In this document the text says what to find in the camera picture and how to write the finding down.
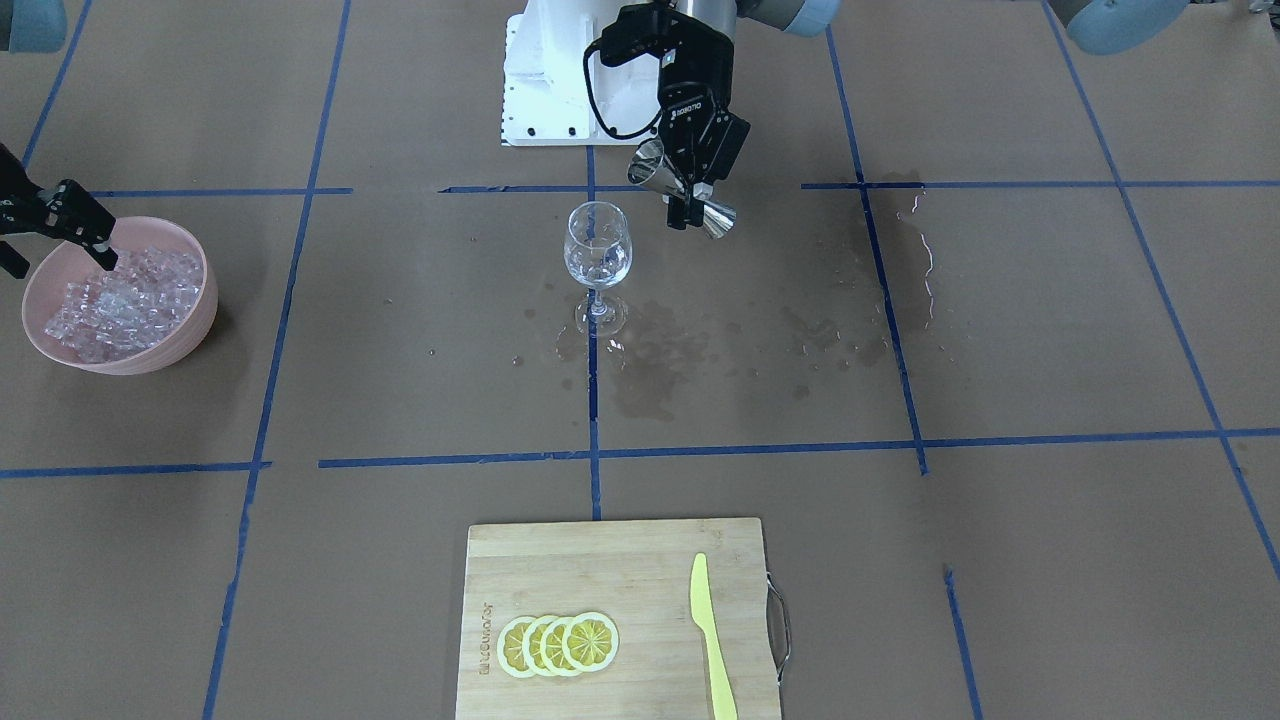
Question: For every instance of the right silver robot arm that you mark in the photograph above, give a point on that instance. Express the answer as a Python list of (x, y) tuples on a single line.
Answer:
[(34, 27)]

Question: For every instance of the ice cubes pile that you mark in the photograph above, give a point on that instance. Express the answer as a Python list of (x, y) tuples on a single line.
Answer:
[(118, 314)]

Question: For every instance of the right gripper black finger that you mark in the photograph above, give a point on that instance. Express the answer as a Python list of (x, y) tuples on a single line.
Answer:
[(84, 220)]

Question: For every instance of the pink bowl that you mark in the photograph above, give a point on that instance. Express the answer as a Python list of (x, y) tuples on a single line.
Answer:
[(67, 264)]

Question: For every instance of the steel jigger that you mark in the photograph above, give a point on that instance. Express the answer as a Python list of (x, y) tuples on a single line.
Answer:
[(650, 168)]

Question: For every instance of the yellow plastic knife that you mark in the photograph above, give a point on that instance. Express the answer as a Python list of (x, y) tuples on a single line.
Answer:
[(722, 703)]

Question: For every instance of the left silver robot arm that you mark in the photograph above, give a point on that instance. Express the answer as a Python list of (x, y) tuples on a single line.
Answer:
[(800, 18)]

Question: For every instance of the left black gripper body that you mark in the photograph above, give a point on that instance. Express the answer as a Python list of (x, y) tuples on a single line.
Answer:
[(692, 100)]

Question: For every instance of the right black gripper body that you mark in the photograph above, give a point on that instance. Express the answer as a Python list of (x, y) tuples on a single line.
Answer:
[(62, 209)]

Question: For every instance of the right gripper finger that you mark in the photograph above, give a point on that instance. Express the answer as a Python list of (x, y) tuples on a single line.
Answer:
[(12, 262)]

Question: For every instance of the clear wine glass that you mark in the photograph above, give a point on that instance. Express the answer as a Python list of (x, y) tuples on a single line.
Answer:
[(598, 252)]

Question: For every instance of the wooden cutting board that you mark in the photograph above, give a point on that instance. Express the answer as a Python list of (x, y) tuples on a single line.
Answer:
[(638, 573)]

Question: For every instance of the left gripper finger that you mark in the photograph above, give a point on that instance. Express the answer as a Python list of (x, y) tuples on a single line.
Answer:
[(683, 207), (698, 155)]

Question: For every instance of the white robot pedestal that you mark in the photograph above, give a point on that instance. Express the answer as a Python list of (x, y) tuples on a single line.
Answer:
[(546, 101)]

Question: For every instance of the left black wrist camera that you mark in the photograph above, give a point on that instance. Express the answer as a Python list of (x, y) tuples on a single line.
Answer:
[(639, 29)]

